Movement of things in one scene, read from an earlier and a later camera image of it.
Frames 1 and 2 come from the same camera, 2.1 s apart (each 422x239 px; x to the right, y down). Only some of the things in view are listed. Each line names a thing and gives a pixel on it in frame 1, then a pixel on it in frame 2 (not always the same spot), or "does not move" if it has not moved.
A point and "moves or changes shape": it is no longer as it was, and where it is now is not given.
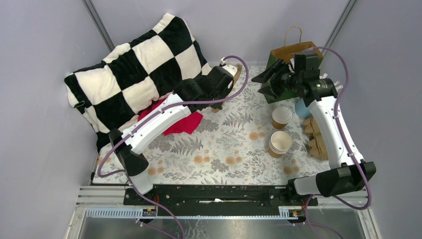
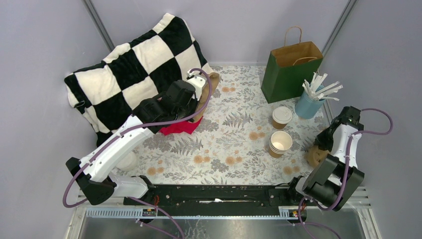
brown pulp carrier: [317, 147] → [314, 156]
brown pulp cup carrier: [239, 66] moves or changes shape
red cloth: [186, 126] does not move
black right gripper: [273, 82] → [320, 139]
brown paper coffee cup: [281, 116] does not move
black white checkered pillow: [109, 95] does not move
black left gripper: [226, 90] → [194, 101]
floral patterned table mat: [247, 140] does not move
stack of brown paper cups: [280, 143] does not move
